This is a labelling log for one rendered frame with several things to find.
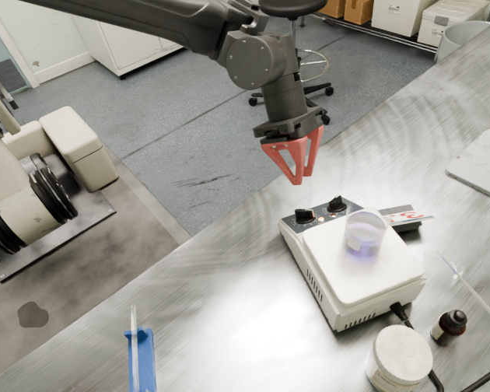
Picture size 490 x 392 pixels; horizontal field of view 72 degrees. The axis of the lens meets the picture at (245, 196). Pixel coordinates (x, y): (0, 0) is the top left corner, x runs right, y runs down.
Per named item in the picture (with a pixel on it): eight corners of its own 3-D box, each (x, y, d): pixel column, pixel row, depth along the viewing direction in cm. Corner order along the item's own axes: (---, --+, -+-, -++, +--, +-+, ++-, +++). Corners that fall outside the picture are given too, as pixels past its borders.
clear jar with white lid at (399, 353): (365, 341, 45) (376, 318, 39) (414, 354, 44) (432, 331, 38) (362, 390, 42) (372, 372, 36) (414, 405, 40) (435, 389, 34)
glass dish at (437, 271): (431, 291, 49) (435, 284, 47) (411, 259, 53) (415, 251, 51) (467, 282, 49) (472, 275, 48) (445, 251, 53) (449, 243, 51)
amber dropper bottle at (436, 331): (457, 331, 45) (478, 309, 40) (451, 351, 43) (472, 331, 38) (433, 319, 46) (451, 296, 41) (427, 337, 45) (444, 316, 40)
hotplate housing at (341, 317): (276, 229, 59) (274, 199, 53) (343, 205, 61) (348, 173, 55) (341, 353, 45) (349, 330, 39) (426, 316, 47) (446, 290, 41)
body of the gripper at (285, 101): (325, 117, 51) (316, 66, 48) (293, 136, 44) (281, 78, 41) (288, 123, 55) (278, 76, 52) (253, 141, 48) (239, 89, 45)
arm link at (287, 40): (295, 26, 46) (257, 39, 49) (280, 25, 40) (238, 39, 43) (305, 77, 48) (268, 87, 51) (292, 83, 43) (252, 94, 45)
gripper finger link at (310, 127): (333, 169, 52) (321, 110, 49) (313, 188, 47) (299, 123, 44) (295, 172, 57) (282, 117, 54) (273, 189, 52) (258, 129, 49)
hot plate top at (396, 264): (299, 235, 49) (299, 231, 48) (372, 208, 50) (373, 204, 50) (342, 309, 41) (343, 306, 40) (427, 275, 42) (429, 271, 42)
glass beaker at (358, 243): (381, 267, 43) (395, 231, 37) (337, 260, 45) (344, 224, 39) (381, 230, 47) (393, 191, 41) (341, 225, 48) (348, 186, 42)
